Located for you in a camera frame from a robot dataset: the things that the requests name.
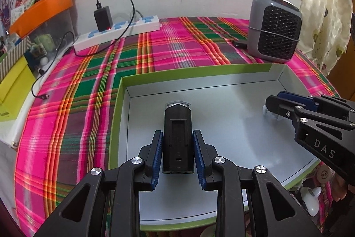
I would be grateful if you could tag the striped grey box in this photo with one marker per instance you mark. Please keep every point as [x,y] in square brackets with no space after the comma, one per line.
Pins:
[12,57]

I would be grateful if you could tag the yellow shoe box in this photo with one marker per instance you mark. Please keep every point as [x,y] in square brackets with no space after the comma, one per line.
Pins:
[15,87]

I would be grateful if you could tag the cream patterned curtain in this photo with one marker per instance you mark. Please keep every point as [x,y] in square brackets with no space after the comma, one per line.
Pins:
[325,31]

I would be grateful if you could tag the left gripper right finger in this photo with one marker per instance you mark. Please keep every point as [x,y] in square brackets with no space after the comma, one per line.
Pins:
[272,210]

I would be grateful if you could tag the orange storage bin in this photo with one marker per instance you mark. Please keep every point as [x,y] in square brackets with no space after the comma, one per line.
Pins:
[37,15]

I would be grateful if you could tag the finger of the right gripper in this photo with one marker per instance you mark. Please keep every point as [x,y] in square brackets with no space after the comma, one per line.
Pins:
[306,101]
[291,113]

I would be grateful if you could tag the black rectangular device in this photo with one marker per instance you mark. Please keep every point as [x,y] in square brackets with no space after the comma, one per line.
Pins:
[178,148]

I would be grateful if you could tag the white grey handheld device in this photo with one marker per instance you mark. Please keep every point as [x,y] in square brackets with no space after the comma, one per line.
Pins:
[310,199]

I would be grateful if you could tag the plaid pink green blanket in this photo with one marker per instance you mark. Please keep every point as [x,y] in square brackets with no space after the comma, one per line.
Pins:
[68,134]

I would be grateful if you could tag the grey black space heater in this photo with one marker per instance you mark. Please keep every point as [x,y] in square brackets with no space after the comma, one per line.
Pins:
[273,30]

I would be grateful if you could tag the green white cardboard box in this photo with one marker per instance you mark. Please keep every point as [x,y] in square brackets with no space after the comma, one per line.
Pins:
[226,106]

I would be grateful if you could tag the white ball gadget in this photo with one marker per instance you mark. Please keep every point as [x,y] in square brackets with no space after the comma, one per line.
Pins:
[266,112]

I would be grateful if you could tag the white blue power strip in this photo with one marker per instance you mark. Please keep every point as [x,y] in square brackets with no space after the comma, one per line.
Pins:
[93,38]

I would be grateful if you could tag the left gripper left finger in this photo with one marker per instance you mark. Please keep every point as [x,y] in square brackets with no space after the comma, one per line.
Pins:
[108,201]

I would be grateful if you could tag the black power adapter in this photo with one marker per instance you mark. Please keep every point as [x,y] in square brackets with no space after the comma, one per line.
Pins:
[103,18]

